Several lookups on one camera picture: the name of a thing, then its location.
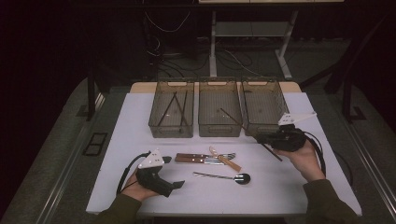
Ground black-handled metal spoon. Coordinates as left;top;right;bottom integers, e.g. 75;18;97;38
192;171;251;186

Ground black floor cables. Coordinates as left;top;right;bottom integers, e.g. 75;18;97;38
154;48;263;79

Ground black chopstick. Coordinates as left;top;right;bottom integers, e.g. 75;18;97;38
157;91;177;127
180;90;189;132

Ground right hand-held gripper cable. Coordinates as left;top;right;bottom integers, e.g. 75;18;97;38
303;130;328;177

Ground person's left hand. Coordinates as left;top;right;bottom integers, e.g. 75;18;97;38
120;169;160;203

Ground wooden-handled fork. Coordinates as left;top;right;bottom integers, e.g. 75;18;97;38
176;151;237;161

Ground white-legged desk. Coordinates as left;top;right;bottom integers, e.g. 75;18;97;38
198;0;346;80

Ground black metal stand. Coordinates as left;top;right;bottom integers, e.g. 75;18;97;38
341;77;367;123
76;70;98;122

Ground hand-held gripper cable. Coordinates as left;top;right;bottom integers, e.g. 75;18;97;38
303;130;328;177
116;150;151;196

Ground black rectangular floor frame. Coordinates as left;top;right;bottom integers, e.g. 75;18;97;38
81;132;108;157

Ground aluminium rail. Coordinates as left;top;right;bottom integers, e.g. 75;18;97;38
34;92;106;224
345;120;396;213

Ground wooden-handled knife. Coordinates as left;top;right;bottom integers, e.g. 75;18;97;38
175;156;226;166

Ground white hanging cable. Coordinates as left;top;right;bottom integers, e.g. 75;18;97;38
144;10;191;34

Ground left hand-held gripper cable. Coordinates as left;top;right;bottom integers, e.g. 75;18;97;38
116;150;151;196

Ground person's right hand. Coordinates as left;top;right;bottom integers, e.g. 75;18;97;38
274;139;326;183

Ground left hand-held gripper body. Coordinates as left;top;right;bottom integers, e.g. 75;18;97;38
134;148;176;198

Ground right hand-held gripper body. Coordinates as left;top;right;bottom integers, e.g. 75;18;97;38
268;111;318;153

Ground smoky transparent plastic bin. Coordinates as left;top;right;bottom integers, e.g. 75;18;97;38
241;78;293;137
148;81;195;139
198;79;244;138

